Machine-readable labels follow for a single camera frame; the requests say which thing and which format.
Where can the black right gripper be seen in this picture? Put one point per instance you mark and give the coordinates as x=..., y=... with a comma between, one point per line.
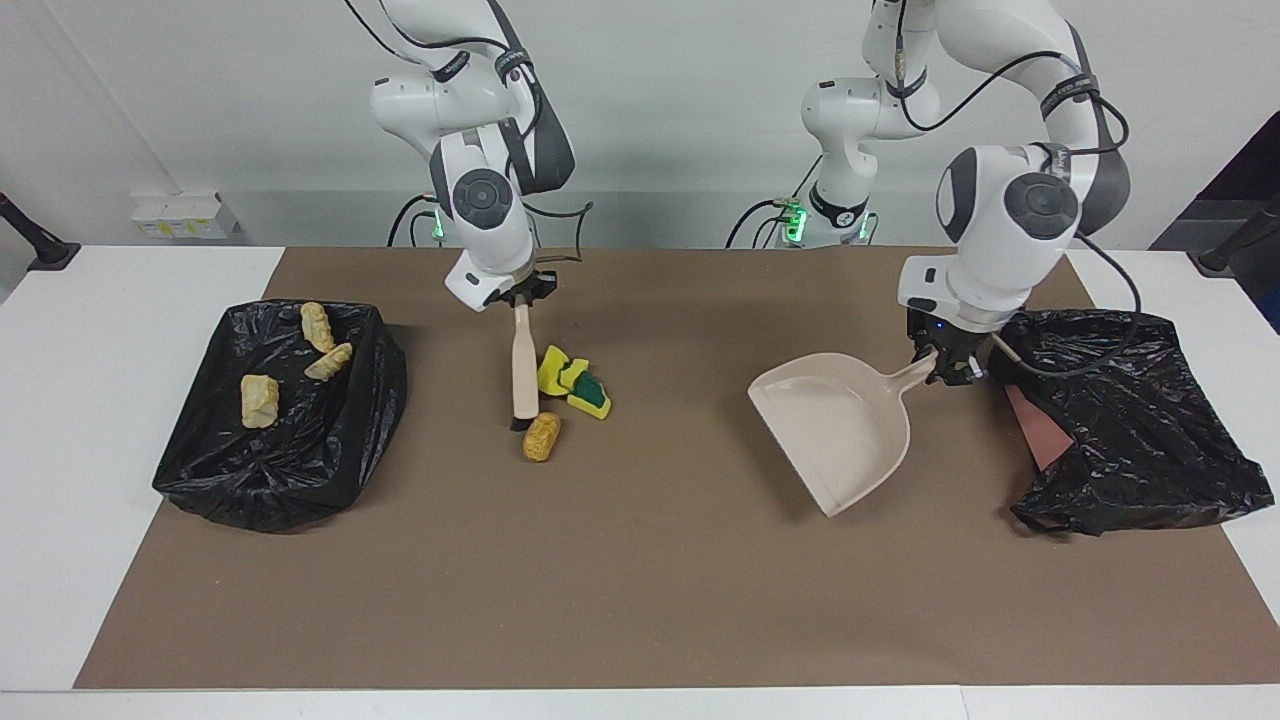
x=522, y=281

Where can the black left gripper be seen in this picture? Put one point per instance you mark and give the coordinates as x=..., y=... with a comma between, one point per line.
x=950, y=335

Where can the beige brush with black bristles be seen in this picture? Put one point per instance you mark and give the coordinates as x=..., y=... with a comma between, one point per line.
x=523, y=370

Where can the large yellow sponge piece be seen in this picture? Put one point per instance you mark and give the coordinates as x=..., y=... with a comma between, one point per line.
x=551, y=370

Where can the small yellow sponge piece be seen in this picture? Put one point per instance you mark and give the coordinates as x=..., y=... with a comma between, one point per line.
x=576, y=370

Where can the green and yellow sponge piece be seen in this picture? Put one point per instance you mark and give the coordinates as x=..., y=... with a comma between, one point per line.
x=592, y=395

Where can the beige plastic dustpan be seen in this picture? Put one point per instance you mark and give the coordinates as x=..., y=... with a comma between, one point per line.
x=840, y=430

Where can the brown bread roll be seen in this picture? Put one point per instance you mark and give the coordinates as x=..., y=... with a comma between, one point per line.
x=542, y=437

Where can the pale bread chunk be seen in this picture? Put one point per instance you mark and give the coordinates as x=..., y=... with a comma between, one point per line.
x=260, y=400

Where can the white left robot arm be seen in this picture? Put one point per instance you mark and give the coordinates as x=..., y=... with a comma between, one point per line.
x=1010, y=240

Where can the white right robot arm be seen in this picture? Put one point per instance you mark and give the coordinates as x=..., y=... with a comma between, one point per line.
x=485, y=200

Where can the black bag lining pink bin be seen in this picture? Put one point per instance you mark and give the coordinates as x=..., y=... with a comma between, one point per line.
x=1150, y=420

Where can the black trash bag bin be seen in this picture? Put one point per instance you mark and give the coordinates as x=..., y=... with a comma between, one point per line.
x=300, y=460

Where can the brown paper table mat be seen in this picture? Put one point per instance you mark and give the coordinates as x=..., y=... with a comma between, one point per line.
x=650, y=580

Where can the black stand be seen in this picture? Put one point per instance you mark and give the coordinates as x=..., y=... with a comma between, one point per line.
x=1240, y=240
x=40, y=250

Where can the white wall box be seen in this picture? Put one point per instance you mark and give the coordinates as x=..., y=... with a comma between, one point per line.
x=185, y=217

